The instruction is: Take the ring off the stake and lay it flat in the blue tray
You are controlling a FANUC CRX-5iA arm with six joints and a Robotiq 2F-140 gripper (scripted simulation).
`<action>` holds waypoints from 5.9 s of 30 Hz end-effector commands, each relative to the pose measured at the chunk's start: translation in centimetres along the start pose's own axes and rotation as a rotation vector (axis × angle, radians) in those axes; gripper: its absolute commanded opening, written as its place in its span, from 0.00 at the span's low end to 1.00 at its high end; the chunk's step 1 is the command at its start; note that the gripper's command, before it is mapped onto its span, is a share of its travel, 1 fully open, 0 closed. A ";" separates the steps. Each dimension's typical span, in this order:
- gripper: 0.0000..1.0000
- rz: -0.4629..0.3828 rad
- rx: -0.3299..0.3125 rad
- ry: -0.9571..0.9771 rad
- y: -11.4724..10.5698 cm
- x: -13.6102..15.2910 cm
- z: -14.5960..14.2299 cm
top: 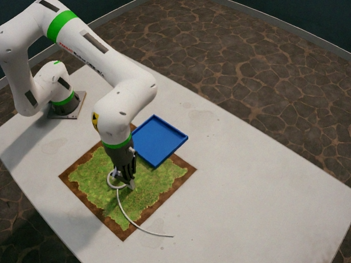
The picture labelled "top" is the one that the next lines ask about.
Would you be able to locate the green grass mat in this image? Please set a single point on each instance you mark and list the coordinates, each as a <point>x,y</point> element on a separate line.
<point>86,178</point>

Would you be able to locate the blue tray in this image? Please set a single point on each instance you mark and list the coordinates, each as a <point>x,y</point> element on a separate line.
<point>155,140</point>

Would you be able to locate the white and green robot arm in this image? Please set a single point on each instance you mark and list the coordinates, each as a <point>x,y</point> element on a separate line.
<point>134,87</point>

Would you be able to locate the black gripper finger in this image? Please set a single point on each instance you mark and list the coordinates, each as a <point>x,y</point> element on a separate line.
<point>132,167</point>
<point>125,179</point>

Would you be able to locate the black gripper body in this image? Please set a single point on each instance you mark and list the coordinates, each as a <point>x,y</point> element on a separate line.
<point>119,163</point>

